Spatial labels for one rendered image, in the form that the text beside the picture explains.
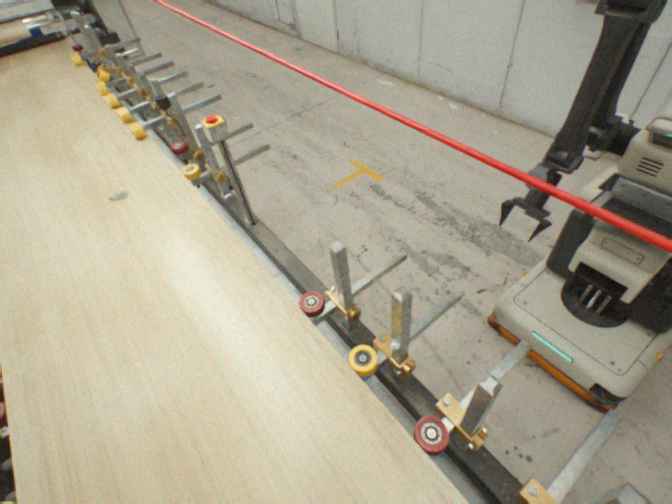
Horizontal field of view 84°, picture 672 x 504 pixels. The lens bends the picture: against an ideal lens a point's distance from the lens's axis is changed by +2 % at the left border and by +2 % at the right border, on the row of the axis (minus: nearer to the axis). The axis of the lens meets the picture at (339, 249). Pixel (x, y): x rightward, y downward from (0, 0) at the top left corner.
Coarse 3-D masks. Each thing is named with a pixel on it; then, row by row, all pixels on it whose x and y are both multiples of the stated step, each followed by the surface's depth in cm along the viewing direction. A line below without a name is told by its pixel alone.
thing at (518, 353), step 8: (520, 344) 108; (528, 344) 107; (512, 352) 106; (520, 352) 106; (504, 360) 105; (512, 360) 105; (520, 360) 107; (496, 368) 104; (504, 368) 103; (512, 368) 105; (496, 376) 102; (472, 392) 100; (464, 400) 99; (464, 408) 97; (448, 424) 95
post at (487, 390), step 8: (488, 376) 74; (480, 384) 74; (488, 384) 73; (496, 384) 73; (480, 392) 75; (488, 392) 73; (496, 392) 73; (472, 400) 80; (480, 400) 77; (488, 400) 74; (472, 408) 82; (480, 408) 79; (488, 408) 80; (464, 416) 88; (472, 416) 85; (480, 416) 81; (464, 424) 91; (472, 424) 87; (480, 424) 90; (472, 432) 90; (456, 440) 102
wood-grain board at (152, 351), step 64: (0, 64) 304; (64, 64) 289; (0, 128) 224; (64, 128) 216; (128, 128) 208; (0, 192) 177; (64, 192) 172; (192, 192) 162; (0, 256) 147; (64, 256) 143; (128, 256) 139; (192, 256) 136; (0, 320) 125; (64, 320) 122; (128, 320) 119; (192, 320) 117; (256, 320) 114; (64, 384) 107; (128, 384) 104; (192, 384) 102; (256, 384) 101; (320, 384) 99; (64, 448) 95; (128, 448) 93; (192, 448) 91; (256, 448) 90; (320, 448) 88; (384, 448) 87
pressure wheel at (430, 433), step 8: (424, 416) 90; (432, 416) 90; (416, 424) 89; (424, 424) 89; (432, 424) 89; (440, 424) 88; (416, 432) 88; (424, 432) 88; (432, 432) 87; (440, 432) 88; (448, 432) 87; (416, 440) 87; (424, 440) 87; (432, 440) 87; (440, 440) 86; (448, 440) 86; (424, 448) 86; (432, 448) 85; (440, 448) 85
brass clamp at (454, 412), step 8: (440, 400) 98; (440, 408) 97; (448, 408) 97; (456, 408) 97; (440, 416) 100; (448, 416) 96; (456, 416) 95; (456, 424) 94; (456, 432) 96; (464, 432) 93; (480, 432) 93; (464, 440) 95; (472, 440) 92; (480, 440) 91; (472, 448) 92
